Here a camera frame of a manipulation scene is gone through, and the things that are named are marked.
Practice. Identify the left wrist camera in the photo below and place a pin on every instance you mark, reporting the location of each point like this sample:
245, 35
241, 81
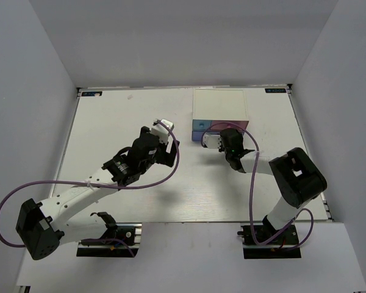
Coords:
161, 129

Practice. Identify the blue small drawer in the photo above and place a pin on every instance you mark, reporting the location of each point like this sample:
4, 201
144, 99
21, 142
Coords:
200, 125

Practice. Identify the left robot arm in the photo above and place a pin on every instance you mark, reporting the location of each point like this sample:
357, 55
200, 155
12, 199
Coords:
45, 225

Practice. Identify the pink drawer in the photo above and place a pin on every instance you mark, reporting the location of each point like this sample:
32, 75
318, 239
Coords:
219, 125

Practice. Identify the white drawer cabinet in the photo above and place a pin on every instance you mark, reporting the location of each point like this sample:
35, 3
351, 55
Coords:
219, 104

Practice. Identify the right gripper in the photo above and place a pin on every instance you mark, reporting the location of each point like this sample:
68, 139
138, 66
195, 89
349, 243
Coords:
222, 148

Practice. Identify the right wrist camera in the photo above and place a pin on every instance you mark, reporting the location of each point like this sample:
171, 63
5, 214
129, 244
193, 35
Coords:
211, 141

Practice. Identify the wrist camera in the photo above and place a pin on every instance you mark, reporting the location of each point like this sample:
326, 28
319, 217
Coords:
161, 129
211, 141

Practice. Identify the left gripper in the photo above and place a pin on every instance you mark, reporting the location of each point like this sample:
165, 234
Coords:
166, 158

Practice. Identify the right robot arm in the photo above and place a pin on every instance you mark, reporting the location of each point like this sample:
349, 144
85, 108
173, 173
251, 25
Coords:
297, 177

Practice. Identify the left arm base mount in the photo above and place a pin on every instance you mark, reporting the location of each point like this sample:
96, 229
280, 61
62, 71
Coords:
121, 242

